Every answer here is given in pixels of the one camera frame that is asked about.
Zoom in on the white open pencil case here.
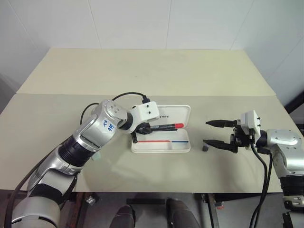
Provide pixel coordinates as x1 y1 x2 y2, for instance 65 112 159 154
130 104 192 154

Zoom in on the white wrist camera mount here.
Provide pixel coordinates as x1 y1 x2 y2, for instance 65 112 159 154
129 101 160 124
240 110 262 143

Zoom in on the black table frame bar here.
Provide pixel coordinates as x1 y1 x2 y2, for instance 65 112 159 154
126 198 166 205

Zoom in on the dark rounded shape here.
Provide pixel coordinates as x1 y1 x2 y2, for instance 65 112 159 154
114 205 136 228
165 198 203 228

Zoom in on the white handwritten label sticker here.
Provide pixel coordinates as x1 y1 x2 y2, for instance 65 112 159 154
101 117 116 134

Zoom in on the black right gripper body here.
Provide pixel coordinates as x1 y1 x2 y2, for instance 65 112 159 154
228 119 257 153

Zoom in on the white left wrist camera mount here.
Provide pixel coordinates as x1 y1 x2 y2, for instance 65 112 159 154
129 101 160 124

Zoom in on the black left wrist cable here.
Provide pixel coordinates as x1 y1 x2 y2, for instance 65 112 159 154
80 92 150 124

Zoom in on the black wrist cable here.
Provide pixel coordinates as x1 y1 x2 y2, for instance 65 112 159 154
257 150 274 216
249 141 269 228
80 92 150 124

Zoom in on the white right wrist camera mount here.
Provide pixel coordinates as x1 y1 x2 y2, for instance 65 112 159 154
240 110 262 143

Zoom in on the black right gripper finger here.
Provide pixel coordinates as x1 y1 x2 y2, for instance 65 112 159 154
202 139 238 153
205 119 238 128

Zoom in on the black table frame leg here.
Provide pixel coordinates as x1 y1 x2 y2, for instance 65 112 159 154
201 193 225 228

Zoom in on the black marker with red cap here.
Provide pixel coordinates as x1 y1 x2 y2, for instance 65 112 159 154
150 122 185 132

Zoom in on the black left upper arm cable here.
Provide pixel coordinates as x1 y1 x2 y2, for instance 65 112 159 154
6 154 52 228

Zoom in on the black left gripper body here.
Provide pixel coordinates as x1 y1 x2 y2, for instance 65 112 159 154
135 122 151 135

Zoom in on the dark furniture piece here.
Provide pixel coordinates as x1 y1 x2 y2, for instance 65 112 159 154
284 87 304 115

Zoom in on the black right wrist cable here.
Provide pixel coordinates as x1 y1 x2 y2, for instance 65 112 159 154
257 150 274 216
249 141 269 228

